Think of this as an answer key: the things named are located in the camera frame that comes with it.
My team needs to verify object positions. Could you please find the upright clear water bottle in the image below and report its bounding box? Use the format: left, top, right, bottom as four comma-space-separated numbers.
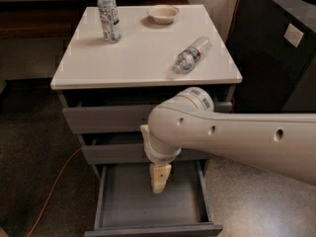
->
97, 0, 120, 42

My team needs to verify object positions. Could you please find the dark wooden bench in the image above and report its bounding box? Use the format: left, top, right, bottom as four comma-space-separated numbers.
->
0, 0, 191, 40

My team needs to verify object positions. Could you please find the white label on cabinet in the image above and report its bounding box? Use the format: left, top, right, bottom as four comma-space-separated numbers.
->
284, 24, 304, 47

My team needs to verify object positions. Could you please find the grey middle drawer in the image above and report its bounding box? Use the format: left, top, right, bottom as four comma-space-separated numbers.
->
80, 129, 219, 166

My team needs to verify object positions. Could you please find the grey drawer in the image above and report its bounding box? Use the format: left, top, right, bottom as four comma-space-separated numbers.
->
80, 129, 219, 166
61, 88, 235, 135
84, 161, 222, 237

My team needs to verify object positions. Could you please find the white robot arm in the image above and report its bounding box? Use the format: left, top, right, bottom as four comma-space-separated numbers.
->
140, 87, 316, 194

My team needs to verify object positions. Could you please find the grey bottom drawer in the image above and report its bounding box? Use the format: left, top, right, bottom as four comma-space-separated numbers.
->
84, 161, 222, 237

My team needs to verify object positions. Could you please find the white-topped grey drawer cabinet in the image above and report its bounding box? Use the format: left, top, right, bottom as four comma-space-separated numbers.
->
50, 4, 244, 183

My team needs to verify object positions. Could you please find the clear water bottle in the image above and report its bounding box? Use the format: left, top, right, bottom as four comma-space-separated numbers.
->
173, 37, 211, 74
97, 0, 120, 42

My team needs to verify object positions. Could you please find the orange extension cable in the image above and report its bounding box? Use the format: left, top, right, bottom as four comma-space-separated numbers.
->
25, 0, 254, 237

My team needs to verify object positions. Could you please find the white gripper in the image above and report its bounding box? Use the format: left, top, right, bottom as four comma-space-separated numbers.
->
140, 124, 181, 194

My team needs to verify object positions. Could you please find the beige paper bowl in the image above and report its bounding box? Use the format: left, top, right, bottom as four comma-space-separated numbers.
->
147, 5, 180, 25

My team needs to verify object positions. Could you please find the dark grey bin cabinet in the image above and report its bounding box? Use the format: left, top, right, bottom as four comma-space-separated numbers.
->
226, 0, 316, 113

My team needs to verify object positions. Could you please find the grey top drawer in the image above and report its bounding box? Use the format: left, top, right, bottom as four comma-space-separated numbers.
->
61, 88, 235, 135

